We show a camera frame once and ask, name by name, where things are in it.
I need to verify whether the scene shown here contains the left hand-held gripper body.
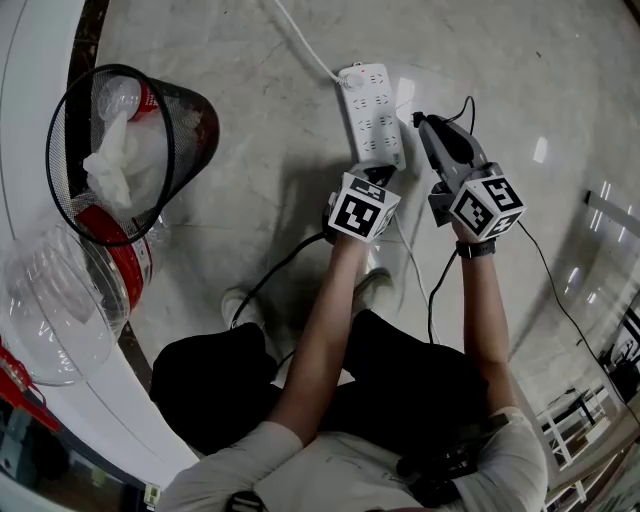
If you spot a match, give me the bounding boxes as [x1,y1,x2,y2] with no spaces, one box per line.
[323,171,402,245]

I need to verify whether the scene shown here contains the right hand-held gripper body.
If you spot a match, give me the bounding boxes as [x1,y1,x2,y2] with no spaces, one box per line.
[427,160,529,240]

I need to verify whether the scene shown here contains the black power cable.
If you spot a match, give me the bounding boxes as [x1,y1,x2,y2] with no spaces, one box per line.
[411,94,640,419]

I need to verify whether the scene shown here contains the white power strip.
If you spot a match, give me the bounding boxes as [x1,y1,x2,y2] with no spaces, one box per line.
[337,62,407,174]

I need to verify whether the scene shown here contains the person's left forearm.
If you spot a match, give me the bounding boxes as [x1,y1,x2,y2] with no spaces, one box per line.
[267,232,371,446]

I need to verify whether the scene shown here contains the person's right forearm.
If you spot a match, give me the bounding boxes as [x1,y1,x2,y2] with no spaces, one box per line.
[452,219,519,416]

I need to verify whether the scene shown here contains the person's right white shoe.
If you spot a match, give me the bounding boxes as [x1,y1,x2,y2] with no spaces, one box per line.
[352,268,394,316]

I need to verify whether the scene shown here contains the person's white shoe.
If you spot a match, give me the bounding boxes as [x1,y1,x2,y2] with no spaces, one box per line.
[352,268,394,316]
[221,285,266,331]

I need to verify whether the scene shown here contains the person's left white shoe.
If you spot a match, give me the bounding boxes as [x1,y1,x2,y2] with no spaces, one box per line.
[221,285,266,331]

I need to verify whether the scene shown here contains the black mesh waste bin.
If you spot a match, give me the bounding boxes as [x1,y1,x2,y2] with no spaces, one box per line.
[45,63,221,247]

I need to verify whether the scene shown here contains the person's black shorts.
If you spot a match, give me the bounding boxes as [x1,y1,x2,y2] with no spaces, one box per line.
[149,309,491,456]

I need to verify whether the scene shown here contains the crumpled white tissue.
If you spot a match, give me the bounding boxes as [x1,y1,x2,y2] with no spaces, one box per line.
[82,112,134,209]

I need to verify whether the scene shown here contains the person's white shirt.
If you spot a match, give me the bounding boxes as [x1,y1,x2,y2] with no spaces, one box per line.
[157,407,551,512]

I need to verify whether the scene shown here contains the clear bottle with red label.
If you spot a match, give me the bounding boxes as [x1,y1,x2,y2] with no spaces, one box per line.
[97,77,159,124]

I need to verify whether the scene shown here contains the black waist harness gear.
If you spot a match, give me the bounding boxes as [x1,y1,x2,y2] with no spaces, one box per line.
[397,414,511,506]

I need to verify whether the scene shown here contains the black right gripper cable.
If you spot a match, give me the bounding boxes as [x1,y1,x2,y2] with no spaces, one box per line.
[427,249,459,346]

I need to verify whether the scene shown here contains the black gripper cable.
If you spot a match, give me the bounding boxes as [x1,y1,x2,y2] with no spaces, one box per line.
[427,249,459,346]
[229,232,329,329]

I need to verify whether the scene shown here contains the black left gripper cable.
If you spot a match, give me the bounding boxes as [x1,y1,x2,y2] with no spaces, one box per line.
[229,232,329,329]

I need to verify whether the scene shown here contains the thick white power strip cord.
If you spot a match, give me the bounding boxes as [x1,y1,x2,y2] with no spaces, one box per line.
[272,0,344,84]

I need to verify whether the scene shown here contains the black and white strap buckle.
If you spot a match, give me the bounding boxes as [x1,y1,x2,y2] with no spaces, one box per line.
[224,489,266,512]

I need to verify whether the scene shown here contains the clear water jug red handle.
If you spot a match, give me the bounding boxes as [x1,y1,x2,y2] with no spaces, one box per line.
[0,199,164,434]

